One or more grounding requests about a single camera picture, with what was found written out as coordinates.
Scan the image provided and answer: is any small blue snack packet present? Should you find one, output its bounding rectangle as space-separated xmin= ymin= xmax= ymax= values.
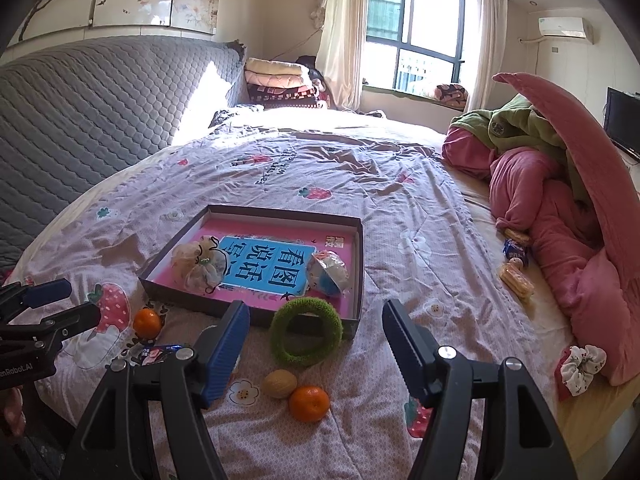
xmin=502 ymin=238 xmax=528 ymax=268

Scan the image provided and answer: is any shallow grey cardboard box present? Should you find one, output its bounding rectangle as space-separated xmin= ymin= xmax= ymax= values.
xmin=139 ymin=205 xmax=363 ymax=339

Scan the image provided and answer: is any floral cushion on windowsill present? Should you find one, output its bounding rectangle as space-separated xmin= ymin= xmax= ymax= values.
xmin=434 ymin=84 xmax=469 ymax=110

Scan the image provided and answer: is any green fuzzy ring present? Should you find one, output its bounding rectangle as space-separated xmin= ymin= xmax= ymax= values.
xmin=269 ymin=296 xmax=345 ymax=369

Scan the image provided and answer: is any white wall air conditioner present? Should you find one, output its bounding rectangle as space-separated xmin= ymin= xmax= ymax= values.
xmin=538 ymin=16 xmax=593 ymax=44

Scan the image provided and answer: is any pink strawberry print bedsheet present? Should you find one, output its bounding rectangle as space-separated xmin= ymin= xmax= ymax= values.
xmin=8 ymin=127 xmax=561 ymax=480

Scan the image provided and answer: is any green blanket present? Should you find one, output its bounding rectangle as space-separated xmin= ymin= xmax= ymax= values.
xmin=450 ymin=94 xmax=591 ymax=204

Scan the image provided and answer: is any cream curtain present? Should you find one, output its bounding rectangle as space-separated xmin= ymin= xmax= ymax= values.
xmin=317 ymin=0 xmax=368 ymax=110
xmin=468 ymin=0 xmax=509 ymax=110

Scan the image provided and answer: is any yellow wrapped biscuit packet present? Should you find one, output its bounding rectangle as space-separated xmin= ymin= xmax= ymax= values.
xmin=498 ymin=263 xmax=535 ymax=301

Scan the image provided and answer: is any white red scrunchie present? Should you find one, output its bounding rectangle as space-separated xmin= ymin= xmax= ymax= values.
xmin=554 ymin=344 xmax=606 ymax=402

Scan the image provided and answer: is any beige mesh drawstring pouch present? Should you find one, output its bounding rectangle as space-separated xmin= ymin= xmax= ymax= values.
xmin=170 ymin=236 xmax=229 ymax=295

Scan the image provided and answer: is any pink curved pillow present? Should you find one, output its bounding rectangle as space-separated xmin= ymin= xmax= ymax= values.
xmin=492 ymin=73 xmax=639 ymax=289

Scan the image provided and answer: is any pink and blue book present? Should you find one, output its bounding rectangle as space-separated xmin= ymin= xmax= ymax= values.
xmin=142 ymin=210 xmax=361 ymax=320

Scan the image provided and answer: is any white blue bowl toy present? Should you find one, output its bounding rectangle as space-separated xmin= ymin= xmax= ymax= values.
xmin=306 ymin=250 xmax=350 ymax=297

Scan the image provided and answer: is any orange tangerine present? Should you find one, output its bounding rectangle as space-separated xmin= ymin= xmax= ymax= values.
xmin=132 ymin=308 xmax=163 ymax=340
xmin=288 ymin=386 xmax=330 ymax=424

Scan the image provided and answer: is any orange wrapped snack bar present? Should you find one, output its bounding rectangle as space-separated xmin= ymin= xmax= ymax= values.
xmin=504 ymin=229 xmax=532 ymax=247

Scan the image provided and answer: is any black television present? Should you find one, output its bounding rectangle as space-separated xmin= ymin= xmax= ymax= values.
xmin=603 ymin=87 xmax=640 ymax=160

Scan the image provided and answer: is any blue Oreo snack packet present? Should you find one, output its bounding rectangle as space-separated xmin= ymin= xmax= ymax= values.
xmin=132 ymin=344 xmax=182 ymax=366

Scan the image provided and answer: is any stack of folded blankets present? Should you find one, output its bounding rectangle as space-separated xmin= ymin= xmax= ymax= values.
xmin=244 ymin=56 xmax=332 ymax=108

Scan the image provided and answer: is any person's left hand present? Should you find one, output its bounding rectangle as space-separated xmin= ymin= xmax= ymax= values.
xmin=1 ymin=387 xmax=26 ymax=438

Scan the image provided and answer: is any pink crumpled duvet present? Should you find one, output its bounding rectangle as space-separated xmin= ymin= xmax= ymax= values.
xmin=442 ymin=126 xmax=639 ymax=386

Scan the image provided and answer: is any tan walnut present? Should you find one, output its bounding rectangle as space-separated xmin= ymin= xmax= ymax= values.
xmin=262 ymin=370 xmax=298 ymax=400

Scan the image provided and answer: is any dark framed window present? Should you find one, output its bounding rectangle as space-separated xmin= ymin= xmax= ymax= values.
xmin=361 ymin=0 xmax=468 ymax=96

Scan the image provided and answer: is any grey quilted headboard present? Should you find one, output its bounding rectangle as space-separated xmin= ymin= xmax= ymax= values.
xmin=1 ymin=36 xmax=246 ymax=272

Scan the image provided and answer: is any cream right curtain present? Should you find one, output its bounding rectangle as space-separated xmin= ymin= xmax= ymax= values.
xmin=468 ymin=0 xmax=509 ymax=110

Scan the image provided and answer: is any cream left curtain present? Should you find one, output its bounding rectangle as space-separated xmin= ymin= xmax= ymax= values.
xmin=317 ymin=0 xmax=368 ymax=110

